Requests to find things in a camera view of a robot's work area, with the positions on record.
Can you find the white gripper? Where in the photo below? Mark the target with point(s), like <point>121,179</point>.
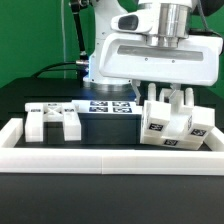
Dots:
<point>154,43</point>

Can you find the white chair seat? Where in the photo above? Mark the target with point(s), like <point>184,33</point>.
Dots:
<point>181,110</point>

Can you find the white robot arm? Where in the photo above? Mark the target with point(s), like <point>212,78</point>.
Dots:
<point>104,11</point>

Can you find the black raised platform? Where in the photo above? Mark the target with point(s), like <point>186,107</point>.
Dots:
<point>14,95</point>

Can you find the white flat tag board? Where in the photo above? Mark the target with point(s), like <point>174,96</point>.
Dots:
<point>107,107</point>

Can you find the white U-shaped boundary fence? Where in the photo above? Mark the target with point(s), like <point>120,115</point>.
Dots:
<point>44,160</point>

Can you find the white chair back frame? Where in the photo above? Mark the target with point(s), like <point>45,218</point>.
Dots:
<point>39,113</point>

